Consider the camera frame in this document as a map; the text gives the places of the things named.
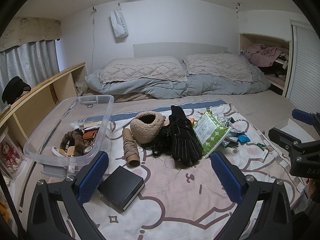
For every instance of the pink patterned blanket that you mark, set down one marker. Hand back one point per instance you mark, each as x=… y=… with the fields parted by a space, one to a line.
x=190 y=203

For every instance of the left beige pillow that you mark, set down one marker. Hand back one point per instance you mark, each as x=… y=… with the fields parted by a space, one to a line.
x=166 y=68

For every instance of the black feather hair clip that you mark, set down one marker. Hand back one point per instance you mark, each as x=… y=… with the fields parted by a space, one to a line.
x=163 y=143

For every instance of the grey duvet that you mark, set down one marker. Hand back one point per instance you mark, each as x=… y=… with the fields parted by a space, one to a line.
x=196 y=85

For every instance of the grey curtain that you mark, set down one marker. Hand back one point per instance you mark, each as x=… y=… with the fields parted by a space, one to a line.
x=34 y=62

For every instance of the beige fleece hat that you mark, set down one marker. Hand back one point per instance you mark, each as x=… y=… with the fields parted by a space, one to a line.
x=146 y=125

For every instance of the black cap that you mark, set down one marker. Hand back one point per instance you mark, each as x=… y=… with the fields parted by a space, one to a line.
x=14 y=89

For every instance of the green dotted wipes pack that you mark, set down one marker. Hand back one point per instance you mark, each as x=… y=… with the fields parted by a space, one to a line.
x=210 y=132

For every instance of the black knit glove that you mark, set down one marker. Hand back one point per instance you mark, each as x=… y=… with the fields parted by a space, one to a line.
x=186 y=147

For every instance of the brown yarn cardboard spool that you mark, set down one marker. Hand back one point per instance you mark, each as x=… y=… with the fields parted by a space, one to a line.
x=130 y=149

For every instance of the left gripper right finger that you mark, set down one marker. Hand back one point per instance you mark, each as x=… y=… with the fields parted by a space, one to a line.
x=274 y=220

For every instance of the white hanging tissue bag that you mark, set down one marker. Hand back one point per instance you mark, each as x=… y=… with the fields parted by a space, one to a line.
x=118 y=24

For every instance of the brown braided hair piece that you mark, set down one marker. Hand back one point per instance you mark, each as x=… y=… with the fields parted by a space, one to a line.
x=74 y=138

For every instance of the clear plastic storage bin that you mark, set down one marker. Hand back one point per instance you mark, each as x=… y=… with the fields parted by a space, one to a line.
x=91 y=114

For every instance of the wooden side shelf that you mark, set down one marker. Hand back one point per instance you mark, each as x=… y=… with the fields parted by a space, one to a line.
x=29 y=110

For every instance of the beige pillow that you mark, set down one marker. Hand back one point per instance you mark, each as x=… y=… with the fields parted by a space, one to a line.
x=166 y=68
x=230 y=66

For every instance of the closet shelf with clothes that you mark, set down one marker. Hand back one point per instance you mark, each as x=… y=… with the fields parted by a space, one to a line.
x=272 y=55

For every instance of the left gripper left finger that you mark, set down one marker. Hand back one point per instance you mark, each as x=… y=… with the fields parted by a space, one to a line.
x=45 y=220

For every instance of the white card box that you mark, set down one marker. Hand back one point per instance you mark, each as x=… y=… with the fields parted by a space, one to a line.
x=292 y=128

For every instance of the right beige pillow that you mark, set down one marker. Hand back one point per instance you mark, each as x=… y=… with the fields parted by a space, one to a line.
x=230 y=66

